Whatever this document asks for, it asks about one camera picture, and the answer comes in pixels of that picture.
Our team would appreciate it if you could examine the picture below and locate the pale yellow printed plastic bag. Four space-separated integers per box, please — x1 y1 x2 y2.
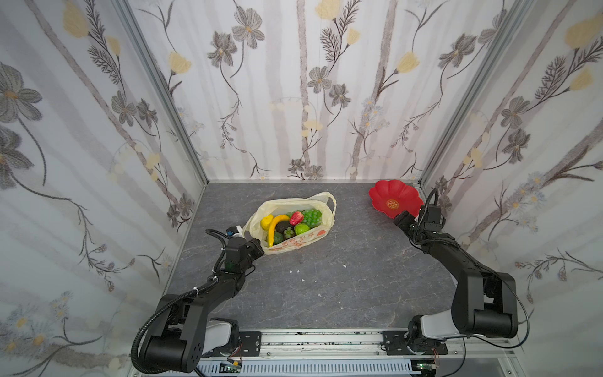
240 192 337 254

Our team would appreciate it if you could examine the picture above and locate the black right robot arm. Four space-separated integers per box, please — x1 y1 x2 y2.
394 204 519 343

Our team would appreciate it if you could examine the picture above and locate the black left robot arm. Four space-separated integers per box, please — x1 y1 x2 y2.
130 230 264 375

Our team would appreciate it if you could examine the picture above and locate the yellow fake lemon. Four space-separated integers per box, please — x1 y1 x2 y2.
261 215 274 231

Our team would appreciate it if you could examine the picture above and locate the green fake lime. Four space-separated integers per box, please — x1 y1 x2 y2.
273 232 284 246

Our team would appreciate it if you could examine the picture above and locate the yellow fake banana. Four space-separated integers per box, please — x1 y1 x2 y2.
268 215 290 248

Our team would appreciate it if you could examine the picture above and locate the dark fake avocado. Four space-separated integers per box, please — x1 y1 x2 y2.
275 221 293 234

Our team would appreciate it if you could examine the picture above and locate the red fake strawberry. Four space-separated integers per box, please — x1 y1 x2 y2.
289 210 305 227

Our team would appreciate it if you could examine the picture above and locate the bright green bumpy fake fruit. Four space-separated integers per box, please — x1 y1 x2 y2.
294 222 311 236

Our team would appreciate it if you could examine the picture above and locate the green fake grape bunch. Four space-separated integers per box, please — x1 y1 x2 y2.
302 209 322 229

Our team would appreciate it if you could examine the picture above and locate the red flower-shaped plastic plate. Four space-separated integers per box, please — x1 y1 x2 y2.
369 180 424 219

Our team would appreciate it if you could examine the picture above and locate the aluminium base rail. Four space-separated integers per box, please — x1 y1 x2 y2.
126 328 524 377

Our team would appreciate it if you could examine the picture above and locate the black corrugated cable conduit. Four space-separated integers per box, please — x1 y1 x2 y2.
130 277 218 375

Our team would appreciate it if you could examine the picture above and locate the aluminium frame post right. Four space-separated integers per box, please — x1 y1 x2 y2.
418 0 534 189

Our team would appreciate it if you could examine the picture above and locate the aluminium frame post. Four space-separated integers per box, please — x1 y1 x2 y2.
111 0 210 189
418 0 534 189

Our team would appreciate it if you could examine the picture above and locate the aluminium frame post left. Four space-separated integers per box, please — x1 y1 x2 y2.
111 0 210 189

